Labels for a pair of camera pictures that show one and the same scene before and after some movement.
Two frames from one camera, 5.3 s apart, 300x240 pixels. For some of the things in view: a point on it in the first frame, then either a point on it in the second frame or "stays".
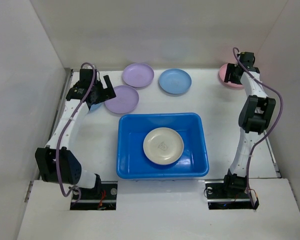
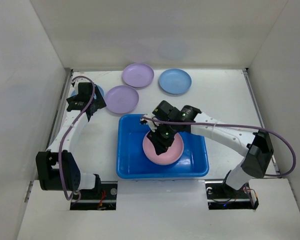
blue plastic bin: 133,129 stays
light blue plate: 175,81 stays
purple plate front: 126,100 stays
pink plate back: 222,73 to 173,153
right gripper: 231,73 to 159,144
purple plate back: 138,75 stays
